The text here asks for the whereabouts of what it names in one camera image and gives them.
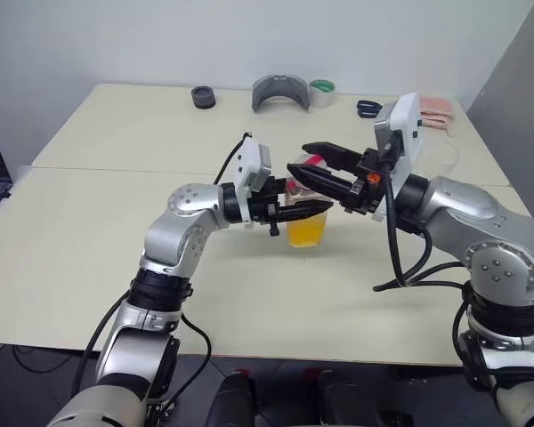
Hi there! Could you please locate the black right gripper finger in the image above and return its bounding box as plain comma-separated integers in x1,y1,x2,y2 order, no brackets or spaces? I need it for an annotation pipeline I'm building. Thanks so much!
302,141,366,172
286,163,358,202

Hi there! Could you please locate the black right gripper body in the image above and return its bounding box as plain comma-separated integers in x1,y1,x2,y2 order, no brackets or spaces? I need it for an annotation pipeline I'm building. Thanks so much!
337,148,392,219

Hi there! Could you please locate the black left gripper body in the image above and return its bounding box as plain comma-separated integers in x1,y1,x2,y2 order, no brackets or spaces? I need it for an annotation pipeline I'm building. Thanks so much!
247,176,282,238

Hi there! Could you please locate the plastic cup with orange juice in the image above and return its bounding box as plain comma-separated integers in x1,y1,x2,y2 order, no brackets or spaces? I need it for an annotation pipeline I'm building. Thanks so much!
283,153,331,249

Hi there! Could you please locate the green and white tape roll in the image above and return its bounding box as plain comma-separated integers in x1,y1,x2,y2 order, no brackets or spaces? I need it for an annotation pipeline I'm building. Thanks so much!
308,78,337,109

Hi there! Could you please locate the pink cloth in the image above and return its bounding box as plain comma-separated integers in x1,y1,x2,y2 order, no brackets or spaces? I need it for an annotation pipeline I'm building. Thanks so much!
417,94,457,130

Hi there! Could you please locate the dark rounded shape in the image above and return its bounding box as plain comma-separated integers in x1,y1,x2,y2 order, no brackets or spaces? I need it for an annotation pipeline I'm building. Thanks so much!
203,371,260,427

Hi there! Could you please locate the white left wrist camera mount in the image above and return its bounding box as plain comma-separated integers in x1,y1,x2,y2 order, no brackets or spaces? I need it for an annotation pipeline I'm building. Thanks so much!
233,136,273,195

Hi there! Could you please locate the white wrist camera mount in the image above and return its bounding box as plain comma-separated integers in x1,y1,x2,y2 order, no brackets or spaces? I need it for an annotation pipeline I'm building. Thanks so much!
372,92,425,197
233,136,273,195

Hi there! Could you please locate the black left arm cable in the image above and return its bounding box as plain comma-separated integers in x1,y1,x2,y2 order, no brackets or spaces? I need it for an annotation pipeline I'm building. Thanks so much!
212,130,255,186

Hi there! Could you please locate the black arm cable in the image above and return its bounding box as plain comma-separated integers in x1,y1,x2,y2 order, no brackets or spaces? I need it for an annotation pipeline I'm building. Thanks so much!
372,142,469,294
212,130,255,186

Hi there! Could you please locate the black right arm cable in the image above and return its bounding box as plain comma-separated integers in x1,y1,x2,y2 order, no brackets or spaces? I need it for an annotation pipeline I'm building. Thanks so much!
372,142,469,294

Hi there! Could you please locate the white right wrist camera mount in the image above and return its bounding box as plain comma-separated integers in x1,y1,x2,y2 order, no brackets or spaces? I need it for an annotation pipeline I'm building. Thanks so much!
372,92,425,197

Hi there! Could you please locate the black floor cable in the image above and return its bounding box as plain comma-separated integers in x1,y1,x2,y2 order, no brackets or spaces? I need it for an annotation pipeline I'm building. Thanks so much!
11,344,79,375

